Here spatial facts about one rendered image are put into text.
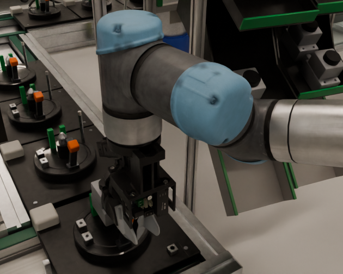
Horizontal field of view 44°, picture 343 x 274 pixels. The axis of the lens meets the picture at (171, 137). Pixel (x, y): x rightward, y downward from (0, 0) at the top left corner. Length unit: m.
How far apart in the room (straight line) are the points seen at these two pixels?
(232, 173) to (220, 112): 0.46
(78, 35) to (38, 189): 1.08
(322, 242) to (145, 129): 0.60
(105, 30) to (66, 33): 1.43
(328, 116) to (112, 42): 0.24
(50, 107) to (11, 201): 0.34
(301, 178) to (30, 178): 0.58
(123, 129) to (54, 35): 1.39
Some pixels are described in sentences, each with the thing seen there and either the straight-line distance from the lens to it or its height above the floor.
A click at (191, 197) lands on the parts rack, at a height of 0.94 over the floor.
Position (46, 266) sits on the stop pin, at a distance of 0.80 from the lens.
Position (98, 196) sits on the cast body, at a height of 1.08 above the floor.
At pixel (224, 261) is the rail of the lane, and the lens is 0.80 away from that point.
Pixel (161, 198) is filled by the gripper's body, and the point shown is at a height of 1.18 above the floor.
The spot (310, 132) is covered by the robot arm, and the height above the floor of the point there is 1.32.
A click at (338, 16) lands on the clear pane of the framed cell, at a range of 1.94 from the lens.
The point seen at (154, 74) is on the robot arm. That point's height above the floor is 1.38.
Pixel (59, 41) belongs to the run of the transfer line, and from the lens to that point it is 1.89.
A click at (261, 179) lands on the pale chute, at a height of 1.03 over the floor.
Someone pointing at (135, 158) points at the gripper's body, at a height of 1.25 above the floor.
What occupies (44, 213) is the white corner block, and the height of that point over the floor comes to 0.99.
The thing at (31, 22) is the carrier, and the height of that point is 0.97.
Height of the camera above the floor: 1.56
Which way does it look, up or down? 34 degrees down
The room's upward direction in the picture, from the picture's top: 1 degrees clockwise
